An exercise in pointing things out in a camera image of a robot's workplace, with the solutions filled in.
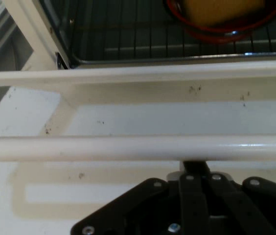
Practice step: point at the yellow sponge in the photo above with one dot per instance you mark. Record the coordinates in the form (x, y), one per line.
(221, 12)

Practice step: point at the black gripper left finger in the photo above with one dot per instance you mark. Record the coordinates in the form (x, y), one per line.
(152, 208)

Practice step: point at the red bowl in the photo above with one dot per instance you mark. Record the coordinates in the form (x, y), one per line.
(216, 34)

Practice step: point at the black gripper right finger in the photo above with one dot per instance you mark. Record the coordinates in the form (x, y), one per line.
(255, 208)

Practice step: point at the cream toaster oven body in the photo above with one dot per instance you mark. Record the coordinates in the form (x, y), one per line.
(30, 36)

